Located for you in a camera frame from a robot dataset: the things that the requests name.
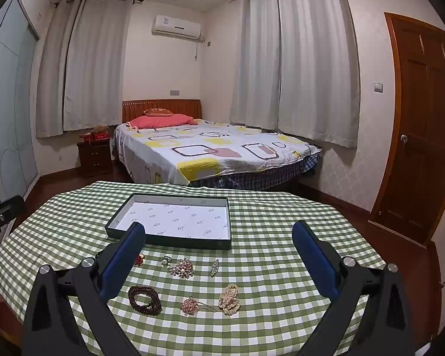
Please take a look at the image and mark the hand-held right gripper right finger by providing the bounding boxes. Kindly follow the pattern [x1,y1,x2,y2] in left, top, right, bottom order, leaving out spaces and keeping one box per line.
[291,220,419,356]

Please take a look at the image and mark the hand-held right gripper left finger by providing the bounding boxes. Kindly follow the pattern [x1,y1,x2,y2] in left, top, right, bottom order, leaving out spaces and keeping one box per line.
[22,222,160,356]

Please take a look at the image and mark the dark red bead bracelet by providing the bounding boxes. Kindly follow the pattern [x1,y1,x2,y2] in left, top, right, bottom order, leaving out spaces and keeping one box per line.
[128,285,163,314]

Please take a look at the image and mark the gold flower pearl brooch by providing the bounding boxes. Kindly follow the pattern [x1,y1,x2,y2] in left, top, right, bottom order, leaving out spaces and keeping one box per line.
[169,258,195,279]

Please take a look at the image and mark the dark green shallow tray box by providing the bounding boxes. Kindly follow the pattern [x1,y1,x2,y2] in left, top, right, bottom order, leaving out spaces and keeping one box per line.
[104,193,233,250]

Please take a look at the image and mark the pink gold flower hairpin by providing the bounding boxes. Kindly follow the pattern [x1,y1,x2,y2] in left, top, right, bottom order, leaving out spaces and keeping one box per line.
[181,297,219,317]

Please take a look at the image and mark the cream pearl bracelet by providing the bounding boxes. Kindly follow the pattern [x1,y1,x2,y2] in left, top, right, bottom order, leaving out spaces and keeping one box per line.
[218,284,242,317]

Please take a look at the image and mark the green checked tablecloth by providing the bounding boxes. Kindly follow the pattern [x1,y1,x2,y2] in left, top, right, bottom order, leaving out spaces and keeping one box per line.
[0,180,388,356]

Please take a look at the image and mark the frosted glass wardrobe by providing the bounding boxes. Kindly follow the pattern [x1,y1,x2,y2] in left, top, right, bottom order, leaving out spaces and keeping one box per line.
[0,0,41,208]

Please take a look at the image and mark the blue plaid bed skirt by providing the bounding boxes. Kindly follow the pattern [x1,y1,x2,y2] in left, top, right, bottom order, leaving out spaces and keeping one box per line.
[189,152,321,190]

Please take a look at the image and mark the dark wooden nightstand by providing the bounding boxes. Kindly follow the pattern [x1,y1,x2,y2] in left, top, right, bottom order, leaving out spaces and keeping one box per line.
[77,139,115,178]

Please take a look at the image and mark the white curtain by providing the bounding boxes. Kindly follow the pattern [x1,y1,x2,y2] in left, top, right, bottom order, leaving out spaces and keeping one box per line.
[35,0,84,139]
[228,0,282,127]
[276,0,358,149]
[63,0,134,132]

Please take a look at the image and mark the bed with patterned sheet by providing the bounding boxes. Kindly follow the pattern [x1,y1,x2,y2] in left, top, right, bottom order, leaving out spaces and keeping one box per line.
[113,119,323,186]

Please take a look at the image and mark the pink pillow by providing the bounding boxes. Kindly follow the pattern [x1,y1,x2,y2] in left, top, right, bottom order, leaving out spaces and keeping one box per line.
[128,114,199,130]

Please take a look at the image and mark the small red cushion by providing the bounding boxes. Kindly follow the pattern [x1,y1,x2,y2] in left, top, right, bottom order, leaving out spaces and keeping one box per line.
[143,107,173,118]

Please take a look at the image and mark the wooden headboard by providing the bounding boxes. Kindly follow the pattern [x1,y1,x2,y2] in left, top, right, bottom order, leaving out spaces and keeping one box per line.
[122,99,202,124]

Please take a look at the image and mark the wooden door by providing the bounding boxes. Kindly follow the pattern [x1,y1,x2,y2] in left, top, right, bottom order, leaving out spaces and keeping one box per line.
[369,12,445,247]

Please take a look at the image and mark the white air conditioner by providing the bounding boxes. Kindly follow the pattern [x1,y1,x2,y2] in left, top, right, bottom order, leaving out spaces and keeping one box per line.
[151,15,203,39]

